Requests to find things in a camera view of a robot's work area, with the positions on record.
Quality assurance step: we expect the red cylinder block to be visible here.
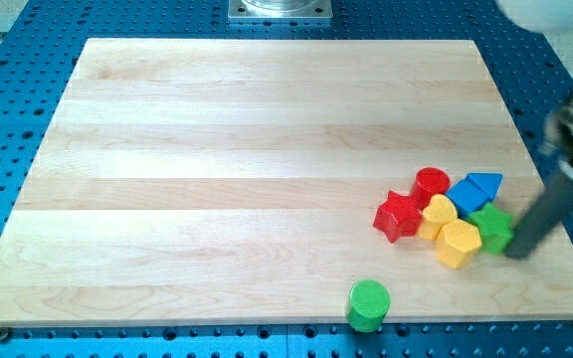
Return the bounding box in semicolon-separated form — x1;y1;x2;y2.
410;167;451;210

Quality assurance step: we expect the yellow heart block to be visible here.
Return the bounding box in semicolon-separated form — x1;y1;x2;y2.
417;194;459;241

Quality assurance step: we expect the yellow hexagon block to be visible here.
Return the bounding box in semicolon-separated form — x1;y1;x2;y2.
436;219;482;269

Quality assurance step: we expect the red star block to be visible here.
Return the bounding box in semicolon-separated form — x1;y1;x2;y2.
373;191;422;244

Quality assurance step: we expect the light wooden board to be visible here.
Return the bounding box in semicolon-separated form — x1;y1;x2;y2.
0;38;573;327

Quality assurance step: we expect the blue triangle block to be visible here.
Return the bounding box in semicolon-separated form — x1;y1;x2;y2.
466;172;503;202

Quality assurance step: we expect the green cylinder block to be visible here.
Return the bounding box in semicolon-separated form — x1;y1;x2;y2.
346;279;391;333

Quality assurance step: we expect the blue cube block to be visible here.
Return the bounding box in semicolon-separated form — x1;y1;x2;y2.
446;178;489;218

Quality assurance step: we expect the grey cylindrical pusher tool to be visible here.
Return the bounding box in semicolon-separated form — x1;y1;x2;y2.
503;160;573;260

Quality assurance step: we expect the green star block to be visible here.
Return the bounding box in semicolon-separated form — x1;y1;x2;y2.
467;203;513;255

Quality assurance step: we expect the left board clamp screw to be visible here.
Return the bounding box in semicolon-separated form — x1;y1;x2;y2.
0;327;12;343

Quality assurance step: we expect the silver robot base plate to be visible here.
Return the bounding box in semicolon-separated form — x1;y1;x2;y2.
227;0;333;23

